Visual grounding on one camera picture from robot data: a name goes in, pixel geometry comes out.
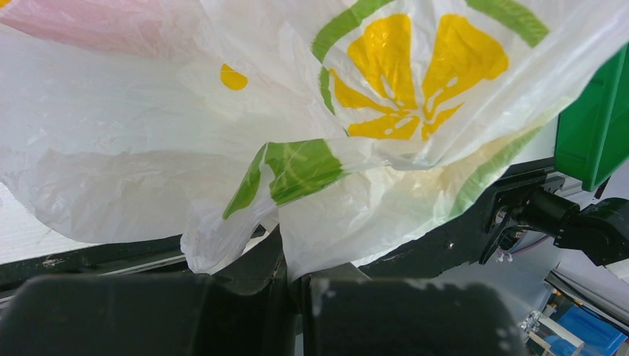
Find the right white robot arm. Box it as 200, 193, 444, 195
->
478, 187, 628, 266

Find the white plastic bag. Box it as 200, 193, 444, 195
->
1, 1, 628, 278

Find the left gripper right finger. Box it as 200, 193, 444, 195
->
289, 264, 526, 355

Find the green plastic tray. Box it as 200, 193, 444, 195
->
555, 45, 628, 191

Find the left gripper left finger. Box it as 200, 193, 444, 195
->
1, 230, 296, 355

